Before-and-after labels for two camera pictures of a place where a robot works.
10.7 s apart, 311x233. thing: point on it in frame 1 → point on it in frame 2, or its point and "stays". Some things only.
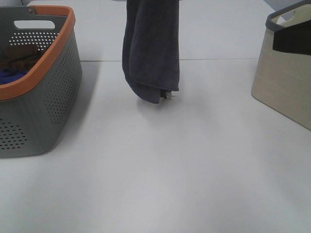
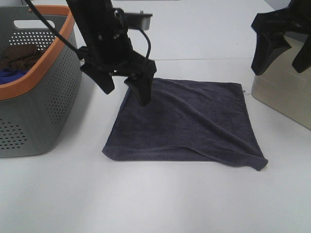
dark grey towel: [150, 49] → [186, 120]
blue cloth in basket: [7, 76] stays
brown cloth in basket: [19, 57] stays
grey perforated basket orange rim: [34, 107] stays
